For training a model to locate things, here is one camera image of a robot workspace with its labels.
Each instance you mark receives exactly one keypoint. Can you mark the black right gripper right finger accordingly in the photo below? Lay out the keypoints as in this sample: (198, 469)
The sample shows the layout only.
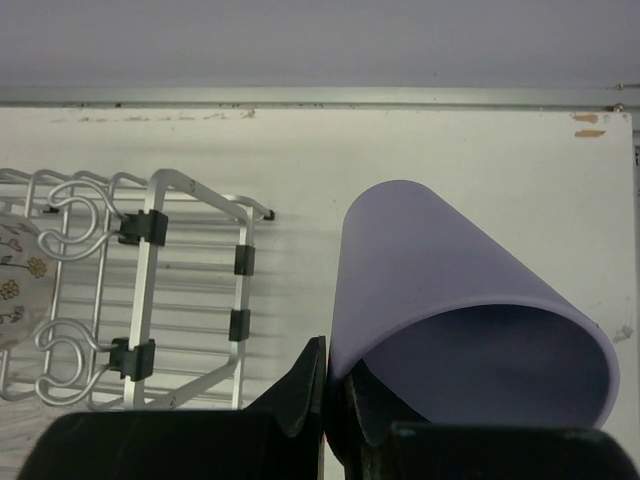
(376, 435)

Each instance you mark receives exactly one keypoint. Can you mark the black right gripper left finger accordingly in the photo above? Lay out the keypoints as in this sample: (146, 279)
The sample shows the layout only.
(278, 436)

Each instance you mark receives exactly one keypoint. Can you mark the lavender plastic cup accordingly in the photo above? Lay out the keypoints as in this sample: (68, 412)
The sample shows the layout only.
(456, 326)

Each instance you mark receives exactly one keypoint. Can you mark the silver metal dish rack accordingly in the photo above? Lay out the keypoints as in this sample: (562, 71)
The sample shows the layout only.
(151, 304)

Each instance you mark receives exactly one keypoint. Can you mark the white floral ceramic mug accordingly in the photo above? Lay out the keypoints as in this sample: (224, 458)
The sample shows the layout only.
(27, 280)

